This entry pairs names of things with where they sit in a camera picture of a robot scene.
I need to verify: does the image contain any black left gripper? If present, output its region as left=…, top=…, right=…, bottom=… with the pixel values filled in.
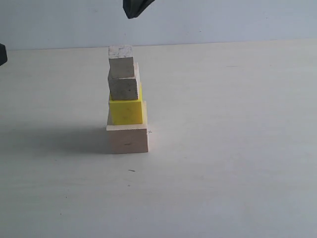
left=0, top=44, right=7, bottom=65

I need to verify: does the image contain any small wooden cube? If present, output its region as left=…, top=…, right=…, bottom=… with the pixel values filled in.
left=108, top=45, right=135, bottom=78

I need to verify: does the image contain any medium wooden cube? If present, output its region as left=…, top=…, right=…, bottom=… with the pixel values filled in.
left=107, top=62, right=141, bottom=101

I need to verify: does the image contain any yellow cube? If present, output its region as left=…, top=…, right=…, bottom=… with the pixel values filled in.
left=108, top=85, right=144, bottom=125

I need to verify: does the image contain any large wooden cube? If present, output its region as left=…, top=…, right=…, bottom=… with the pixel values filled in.
left=106, top=101, right=149, bottom=154

